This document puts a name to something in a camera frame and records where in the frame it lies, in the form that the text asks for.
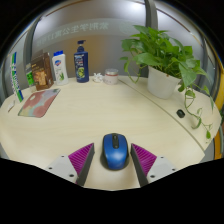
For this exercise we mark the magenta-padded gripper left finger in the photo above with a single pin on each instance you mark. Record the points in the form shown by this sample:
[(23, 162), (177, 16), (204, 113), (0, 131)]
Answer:
[(63, 166)]

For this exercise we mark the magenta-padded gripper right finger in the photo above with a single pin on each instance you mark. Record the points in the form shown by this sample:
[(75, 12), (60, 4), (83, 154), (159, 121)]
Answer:
[(159, 167)]

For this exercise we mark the blue and black computer mouse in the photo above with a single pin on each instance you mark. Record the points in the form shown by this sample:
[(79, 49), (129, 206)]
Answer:
[(115, 151)]

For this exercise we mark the pastel patterned mouse pad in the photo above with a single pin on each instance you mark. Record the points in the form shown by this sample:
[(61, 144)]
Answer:
[(38, 103)]

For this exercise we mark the small black object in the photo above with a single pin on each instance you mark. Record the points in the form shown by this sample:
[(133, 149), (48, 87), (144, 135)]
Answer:
[(180, 113)]

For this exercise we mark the small white blister packet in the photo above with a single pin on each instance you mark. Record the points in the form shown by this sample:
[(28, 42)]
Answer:
[(11, 106)]

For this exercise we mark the green plant in white pot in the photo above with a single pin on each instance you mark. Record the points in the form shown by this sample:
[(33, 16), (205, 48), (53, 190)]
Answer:
[(161, 83)]

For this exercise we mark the clear bottle with green label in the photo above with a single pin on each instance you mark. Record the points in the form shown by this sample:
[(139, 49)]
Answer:
[(30, 78)]

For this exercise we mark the small white flower ornament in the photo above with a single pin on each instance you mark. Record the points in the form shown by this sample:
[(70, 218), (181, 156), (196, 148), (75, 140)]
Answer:
[(97, 78)]

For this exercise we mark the white bottle with blue cap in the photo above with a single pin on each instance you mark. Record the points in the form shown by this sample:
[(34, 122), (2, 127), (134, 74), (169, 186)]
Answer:
[(60, 70)]

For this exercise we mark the brown cracker box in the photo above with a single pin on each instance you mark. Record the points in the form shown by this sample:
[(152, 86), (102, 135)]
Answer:
[(42, 71)]

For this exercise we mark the green white blue tube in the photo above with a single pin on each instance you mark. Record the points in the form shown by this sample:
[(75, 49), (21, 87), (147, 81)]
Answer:
[(16, 80)]

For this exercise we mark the small jar with pink lid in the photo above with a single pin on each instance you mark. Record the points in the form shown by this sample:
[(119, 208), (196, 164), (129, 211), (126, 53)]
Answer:
[(111, 76)]

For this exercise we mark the dark blue pump bottle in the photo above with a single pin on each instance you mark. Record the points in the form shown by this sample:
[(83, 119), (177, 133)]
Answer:
[(81, 65)]

